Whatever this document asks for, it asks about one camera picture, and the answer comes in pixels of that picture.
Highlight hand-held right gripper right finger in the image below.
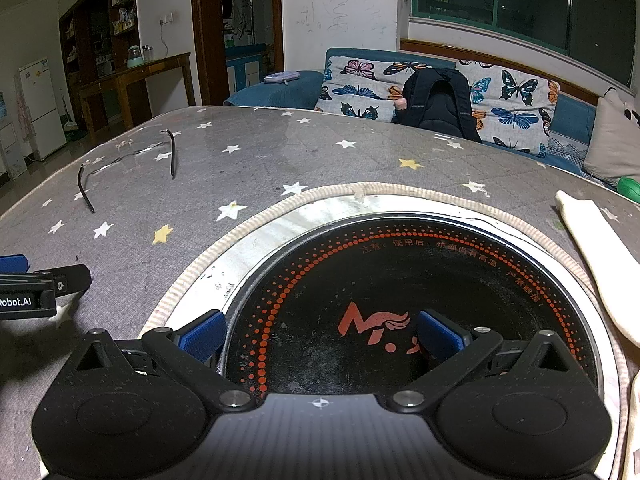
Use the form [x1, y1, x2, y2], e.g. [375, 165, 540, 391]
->
[388, 309, 572, 413]

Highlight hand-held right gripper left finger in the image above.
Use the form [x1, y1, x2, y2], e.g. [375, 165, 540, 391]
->
[75, 309, 256, 412]

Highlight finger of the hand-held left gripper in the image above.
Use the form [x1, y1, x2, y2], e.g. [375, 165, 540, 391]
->
[0, 254, 54, 286]
[50, 263, 92, 307]

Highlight cream t-shirt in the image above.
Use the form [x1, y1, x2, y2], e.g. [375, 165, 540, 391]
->
[554, 190, 640, 348]

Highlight round black induction cooktop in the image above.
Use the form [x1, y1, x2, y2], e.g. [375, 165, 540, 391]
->
[212, 194, 626, 480]

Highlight white floor cabinet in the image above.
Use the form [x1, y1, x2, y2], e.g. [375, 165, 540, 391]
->
[0, 92, 26, 178]

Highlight white refrigerator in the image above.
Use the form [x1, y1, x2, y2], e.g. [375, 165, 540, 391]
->
[19, 57, 68, 161]

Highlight wooden side table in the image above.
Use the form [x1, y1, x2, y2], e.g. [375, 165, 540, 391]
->
[79, 52, 197, 146]

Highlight black backpack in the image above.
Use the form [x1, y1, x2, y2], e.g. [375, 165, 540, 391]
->
[398, 67, 482, 142]

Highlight butterfly print cushion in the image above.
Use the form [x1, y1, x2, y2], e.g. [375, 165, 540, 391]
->
[315, 55, 458, 123]
[455, 60, 560, 156]

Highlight blue patterned cushion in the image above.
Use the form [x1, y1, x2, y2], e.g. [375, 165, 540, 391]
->
[546, 94, 599, 173]

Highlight white panda pillow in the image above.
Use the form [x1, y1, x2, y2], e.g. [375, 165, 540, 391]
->
[582, 87, 640, 186]

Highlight blue sofa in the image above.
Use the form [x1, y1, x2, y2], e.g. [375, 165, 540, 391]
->
[222, 47, 640, 181]

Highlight blue cabinet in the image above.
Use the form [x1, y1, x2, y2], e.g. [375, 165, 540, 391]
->
[225, 42, 273, 93]

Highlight black frame eyeglasses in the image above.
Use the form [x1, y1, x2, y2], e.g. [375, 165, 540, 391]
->
[77, 129, 177, 215]

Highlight dark wooden wall shelf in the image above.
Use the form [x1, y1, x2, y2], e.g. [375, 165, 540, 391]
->
[59, 0, 137, 91]

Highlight dark wooden door frame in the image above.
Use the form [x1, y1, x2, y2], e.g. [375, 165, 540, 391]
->
[190, 0, 283, 106]

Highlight green frame window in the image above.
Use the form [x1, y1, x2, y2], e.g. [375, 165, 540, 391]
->
[410, 0, 636, 88]

